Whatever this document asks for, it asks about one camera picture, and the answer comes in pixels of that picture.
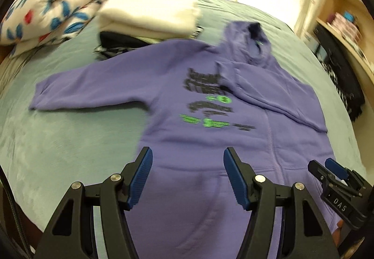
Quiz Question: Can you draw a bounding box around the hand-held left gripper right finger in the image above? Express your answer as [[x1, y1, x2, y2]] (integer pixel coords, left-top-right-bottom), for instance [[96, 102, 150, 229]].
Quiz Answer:
[[223, 147, 341, 259]]

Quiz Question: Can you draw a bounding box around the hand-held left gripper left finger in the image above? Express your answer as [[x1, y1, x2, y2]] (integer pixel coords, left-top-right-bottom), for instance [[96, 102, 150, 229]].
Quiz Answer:
[[35, 147, 153, 259]]

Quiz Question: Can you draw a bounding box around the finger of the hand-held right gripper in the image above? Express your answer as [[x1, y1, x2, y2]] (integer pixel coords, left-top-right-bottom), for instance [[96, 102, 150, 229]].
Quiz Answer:
[[325, 158, 349, 181], [308, 160, 332, 186]]

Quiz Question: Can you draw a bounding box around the purple printed hoodie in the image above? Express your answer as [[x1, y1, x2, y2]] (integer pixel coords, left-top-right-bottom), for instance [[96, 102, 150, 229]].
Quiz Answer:
[[29, 21, 342, 259]]

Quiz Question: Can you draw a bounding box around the grey-green bed sheet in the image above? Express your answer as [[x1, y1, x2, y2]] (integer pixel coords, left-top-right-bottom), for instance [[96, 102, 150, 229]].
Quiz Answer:
[[0, 0, 366, 259]]

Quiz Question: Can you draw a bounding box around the long black bag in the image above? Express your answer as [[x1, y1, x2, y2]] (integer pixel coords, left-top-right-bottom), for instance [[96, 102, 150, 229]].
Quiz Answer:
[[314, 24, 366, 122]]

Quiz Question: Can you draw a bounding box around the folded black garment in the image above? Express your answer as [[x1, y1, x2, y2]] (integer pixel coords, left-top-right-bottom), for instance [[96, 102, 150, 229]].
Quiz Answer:
[[99, 31, 164, 52]]

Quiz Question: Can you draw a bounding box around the stack of pink boxes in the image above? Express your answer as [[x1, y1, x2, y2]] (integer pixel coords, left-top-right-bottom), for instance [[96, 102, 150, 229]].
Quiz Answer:
[[330, 12, 360, 38]]

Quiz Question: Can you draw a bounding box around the folded cream blanket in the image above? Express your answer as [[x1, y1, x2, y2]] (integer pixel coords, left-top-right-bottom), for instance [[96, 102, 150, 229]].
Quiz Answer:
[[98, 0, 203, 40]]

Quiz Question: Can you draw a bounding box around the wooden shelf unit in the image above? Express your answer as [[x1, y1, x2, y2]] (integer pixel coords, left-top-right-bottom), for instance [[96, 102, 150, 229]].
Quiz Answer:
[[316, 0, 374, 90]]

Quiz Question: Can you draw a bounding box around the floral white quilt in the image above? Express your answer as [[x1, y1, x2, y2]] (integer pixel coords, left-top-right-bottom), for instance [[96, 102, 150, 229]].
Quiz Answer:
[[0, 0, 120, 57]]

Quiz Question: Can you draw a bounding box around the black cable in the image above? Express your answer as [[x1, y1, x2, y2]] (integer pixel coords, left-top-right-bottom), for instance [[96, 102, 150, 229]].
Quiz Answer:
[[0, 174, 31, 259]]

